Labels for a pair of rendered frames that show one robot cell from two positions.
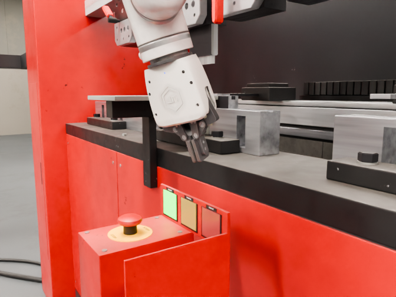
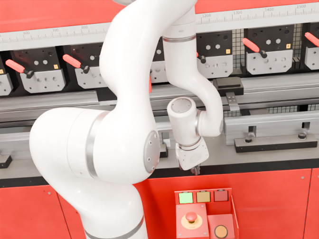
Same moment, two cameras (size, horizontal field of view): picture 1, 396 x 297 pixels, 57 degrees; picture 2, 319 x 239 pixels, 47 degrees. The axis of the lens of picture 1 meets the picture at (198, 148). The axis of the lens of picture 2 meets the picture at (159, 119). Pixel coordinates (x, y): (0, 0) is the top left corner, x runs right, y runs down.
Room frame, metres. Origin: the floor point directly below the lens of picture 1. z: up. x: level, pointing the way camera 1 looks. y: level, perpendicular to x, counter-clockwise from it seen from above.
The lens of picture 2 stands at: (0.04, 0.86, 1.70)
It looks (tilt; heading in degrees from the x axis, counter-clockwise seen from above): 29 degrees down; 309
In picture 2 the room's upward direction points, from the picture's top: 7 degrees counter-clockwise
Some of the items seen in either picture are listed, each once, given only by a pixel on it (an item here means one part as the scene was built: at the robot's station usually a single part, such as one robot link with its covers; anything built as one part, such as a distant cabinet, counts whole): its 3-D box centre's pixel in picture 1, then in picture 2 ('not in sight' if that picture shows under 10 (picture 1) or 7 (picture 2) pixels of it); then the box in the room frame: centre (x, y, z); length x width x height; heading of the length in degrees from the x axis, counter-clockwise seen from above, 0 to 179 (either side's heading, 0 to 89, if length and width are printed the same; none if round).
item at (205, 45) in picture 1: (203, 46); (110, 93); (0.97, -0.01, 1.13); 0.10 x 0.02 x 0.10; 34
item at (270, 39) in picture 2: not in sight; (267, 46); (0.49, -0.33, 1.26); 0.15 x 0.09 x 0.17; 34
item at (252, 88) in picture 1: (249, 91); not in sight; (1.05, -0.15, 1.01); 0.26 x 0.12 x 0.05; 124
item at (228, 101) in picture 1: (208, 101); not in sight; (0.95, -0.03, 0.98); 0.20 x 0.03 x 0.03; 34
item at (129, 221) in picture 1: (129, 225); (191, 218); (0.56, 0.11, 0.79); 0.04 x 0.04 x 0.04
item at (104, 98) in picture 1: (152, 97); not in sight; (0.89, 0.11, 1.00); 0.26 x 0.18 x 0.01; 124
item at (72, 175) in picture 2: not in sight; (87, 169); (0.50, 0.52, 1.30); 0.19 x 0.12 x 0.24; 15
